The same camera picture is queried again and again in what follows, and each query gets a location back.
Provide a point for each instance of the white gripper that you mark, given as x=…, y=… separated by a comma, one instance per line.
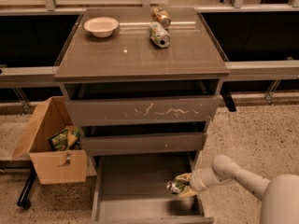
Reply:
x=197, y=180

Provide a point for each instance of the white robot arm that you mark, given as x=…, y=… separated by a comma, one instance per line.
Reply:
x=279, y=196

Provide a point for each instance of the bottom grey drawer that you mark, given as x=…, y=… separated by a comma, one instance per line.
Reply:
x=131, y=189

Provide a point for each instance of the grey drawer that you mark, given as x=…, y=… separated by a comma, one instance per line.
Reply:
x=142, y=111
x=144, y=143
x=131, y=189

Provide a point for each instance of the top grey drawer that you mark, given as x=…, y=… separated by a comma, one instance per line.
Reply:
x=142, y=111

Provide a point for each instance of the grey drawer cabinet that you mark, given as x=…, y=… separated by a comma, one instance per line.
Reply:
x=128, y=65

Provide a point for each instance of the middle grey drawer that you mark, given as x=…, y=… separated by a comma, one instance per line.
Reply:
x=144, y=143

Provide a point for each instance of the silver green soda can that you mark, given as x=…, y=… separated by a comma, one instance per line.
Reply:
x=158, y=35

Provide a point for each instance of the orange soda can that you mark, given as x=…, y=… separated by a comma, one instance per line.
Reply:
x=160, y=15

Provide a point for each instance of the green snack bag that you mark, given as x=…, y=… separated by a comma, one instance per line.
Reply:
x=66, y=139

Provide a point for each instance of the cardboard box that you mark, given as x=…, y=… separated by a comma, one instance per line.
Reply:
x=49, y=119

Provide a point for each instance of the black table leg with caster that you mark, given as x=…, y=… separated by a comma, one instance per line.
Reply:
x=23, y=200

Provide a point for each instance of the white bowl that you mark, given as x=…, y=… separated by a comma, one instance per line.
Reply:
x=101, y=27

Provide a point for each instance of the grey metal rail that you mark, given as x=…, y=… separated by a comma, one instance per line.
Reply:
x=36, y=77

